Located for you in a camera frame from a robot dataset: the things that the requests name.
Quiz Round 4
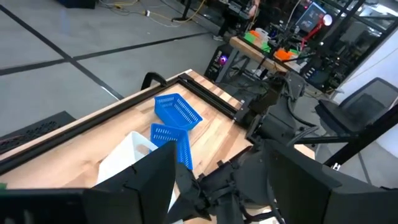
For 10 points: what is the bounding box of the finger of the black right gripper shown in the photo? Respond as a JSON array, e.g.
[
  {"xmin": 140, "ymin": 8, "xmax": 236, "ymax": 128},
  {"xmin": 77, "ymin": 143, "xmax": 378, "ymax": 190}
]
[
  {"xmin": 216, "ymin": 192, "xmax": 245, "ymax": 224},
  {"xmin": 167, "ymin": 164, "xmax": 212, "ymax": 224}
]

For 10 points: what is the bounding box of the black computer tower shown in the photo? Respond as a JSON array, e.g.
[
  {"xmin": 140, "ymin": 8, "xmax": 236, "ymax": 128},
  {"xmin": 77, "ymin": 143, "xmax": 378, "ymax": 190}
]
[{"xmin": 204, "ymin": 43, "xmax": 234, "ymax": 83}]

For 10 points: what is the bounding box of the black floor stand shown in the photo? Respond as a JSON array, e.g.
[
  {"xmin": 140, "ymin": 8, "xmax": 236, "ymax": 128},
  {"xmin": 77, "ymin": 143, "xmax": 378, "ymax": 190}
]
[{"xmin": 172, "ymin": 0, "xmax": 194, "ymax": 22}]

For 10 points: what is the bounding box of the computer monitor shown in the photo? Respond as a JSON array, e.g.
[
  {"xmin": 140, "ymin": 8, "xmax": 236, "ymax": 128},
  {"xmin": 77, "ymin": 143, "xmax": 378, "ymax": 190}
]
[{"xmin": 295, "ymin": 2, "xmax": 327, "ymax": 34}]

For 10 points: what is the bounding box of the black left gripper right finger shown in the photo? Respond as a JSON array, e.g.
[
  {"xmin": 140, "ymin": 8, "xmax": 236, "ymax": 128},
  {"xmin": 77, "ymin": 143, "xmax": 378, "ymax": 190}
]
[{"xmin": 262, "ymin": 139, "xmax": 398, "ymax": 224}]

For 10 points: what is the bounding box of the white cutting board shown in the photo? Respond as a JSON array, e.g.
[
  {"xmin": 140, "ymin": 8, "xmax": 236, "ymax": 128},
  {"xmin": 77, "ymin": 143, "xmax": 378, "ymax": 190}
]
[{"xmin": 96, "ymin": 131, "xmax": 178, "ymax": 212}]

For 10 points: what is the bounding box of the wooden background table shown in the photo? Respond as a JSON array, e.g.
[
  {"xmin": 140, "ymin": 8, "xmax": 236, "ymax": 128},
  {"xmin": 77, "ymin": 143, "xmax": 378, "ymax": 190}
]
[{"xmin": 229, "ymin": 35, "xmax": 290, "ymax": 74}]

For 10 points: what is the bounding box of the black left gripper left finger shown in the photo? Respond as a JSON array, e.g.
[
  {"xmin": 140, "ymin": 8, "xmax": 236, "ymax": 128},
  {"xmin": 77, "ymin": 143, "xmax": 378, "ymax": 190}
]
[{"xmin": 0, "ymin": 141, "xmax": 178, "ymax": 224}]

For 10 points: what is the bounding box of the red lamp with white ball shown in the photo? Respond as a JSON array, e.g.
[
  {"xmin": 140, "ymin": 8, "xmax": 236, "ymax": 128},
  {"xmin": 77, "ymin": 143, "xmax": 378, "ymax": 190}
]
[{"xmin": 300, "ymin": 14, "xmax": 333, "ymax": 50}]

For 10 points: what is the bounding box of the orange plastic basket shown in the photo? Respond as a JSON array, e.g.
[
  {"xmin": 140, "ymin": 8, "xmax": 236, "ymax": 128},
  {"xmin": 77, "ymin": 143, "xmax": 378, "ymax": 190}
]
[{"xmin": 275, "ymin": 48, "xmax": 296, "ymax": 62}]

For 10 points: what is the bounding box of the black perforated floor panel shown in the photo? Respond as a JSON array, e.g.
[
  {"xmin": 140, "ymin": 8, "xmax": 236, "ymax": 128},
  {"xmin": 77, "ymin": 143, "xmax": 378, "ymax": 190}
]
[{"xmin": 0, "ymin": 111, "xmax": 77, "ymax": 155}]

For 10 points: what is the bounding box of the black office chair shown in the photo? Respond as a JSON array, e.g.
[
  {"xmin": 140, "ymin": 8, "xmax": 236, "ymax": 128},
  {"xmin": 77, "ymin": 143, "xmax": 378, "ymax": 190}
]
[{"xmin": 315, "ymin": 77, "xmax": 398, "ymax": 135}]

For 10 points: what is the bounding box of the black curved clamp handle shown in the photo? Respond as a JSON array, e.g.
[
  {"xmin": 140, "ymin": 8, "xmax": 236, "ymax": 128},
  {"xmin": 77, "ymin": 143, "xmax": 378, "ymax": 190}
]
[{"xmin": 141, "ymin": 72, "xmax": 169, "ymax": 91}]

